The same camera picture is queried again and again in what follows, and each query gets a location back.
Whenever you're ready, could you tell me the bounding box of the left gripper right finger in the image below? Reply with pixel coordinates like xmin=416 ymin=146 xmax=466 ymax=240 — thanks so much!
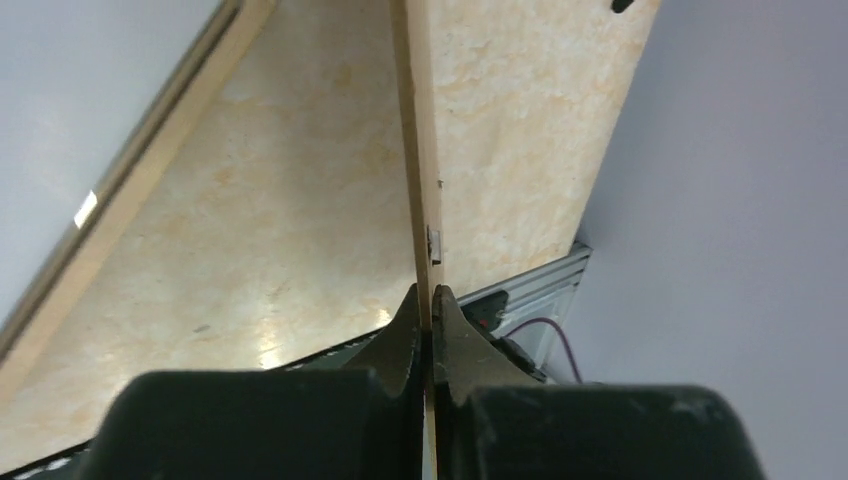
xmin=432 ymin=285 xmax=765 ymax=479

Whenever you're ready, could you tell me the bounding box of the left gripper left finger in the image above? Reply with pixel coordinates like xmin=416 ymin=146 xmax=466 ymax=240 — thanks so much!
xmin=78 ymin=288 xmax=423 ymax=479

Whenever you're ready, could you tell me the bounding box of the wooden picture frame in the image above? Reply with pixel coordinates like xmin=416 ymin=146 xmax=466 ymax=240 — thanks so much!
xmin=0 ymin=0 xmax=278 ymax=405

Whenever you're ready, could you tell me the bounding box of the brown backing board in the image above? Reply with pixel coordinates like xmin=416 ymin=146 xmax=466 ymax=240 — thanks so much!
xmin=389 ymin=0 xmax=443 ymax=479

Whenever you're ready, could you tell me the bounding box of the small metal frame clip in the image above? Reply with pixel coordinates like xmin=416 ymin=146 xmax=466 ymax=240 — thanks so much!
xmin=427 ymin=226 xmax=443 ymax=266

